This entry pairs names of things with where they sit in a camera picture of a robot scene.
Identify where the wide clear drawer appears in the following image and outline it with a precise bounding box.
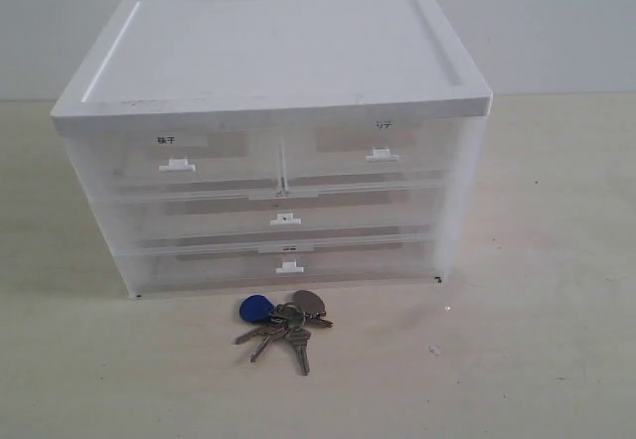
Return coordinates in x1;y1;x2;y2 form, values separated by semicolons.
116;234;445;295
125;186;445;249

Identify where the key bunch with blue fob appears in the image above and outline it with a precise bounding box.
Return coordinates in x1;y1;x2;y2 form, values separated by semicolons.
234;290;334;375

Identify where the white translucent drawer cabinet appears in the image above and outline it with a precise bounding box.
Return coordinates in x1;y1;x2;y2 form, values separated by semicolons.
51;0;493;298

